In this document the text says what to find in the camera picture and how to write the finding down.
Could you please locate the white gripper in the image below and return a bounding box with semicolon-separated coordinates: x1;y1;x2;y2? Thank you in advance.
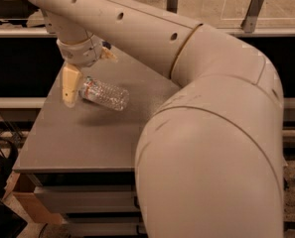
57;35;117;107

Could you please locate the clear plastic water bottle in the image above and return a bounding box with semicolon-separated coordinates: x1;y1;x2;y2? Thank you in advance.
78;76;129;111

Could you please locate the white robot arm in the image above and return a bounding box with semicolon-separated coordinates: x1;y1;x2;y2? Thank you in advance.
29;0;284;238

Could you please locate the dark chair at left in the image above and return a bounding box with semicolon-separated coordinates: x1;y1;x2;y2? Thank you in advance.
0;0;39;28

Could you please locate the grey drawer cabinet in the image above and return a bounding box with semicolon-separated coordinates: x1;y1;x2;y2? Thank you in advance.
14;51;179;226

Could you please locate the upper grey drawer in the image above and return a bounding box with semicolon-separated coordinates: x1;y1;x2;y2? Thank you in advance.
34;185;138;213

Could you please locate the grey drawer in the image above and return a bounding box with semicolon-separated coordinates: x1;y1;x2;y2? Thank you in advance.
34;185;138;213
66;213;147;237

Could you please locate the cardboard box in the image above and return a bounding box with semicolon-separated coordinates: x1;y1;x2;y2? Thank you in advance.
3;173;63;225

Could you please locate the lower grey drawer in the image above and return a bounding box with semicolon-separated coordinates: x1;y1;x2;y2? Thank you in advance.
66;213;147;237

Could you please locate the black equipment at left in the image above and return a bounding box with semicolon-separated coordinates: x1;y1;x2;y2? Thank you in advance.
0;137;27;238

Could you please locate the middle metal bracket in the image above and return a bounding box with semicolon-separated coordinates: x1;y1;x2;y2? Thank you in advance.
166;0;178;13

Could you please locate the metal bracket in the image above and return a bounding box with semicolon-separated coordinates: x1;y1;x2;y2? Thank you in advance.
166;0;178;13
240;0;264;33

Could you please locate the right metal bracket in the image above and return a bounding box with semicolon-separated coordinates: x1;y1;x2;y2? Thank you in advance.
240;0;264;33

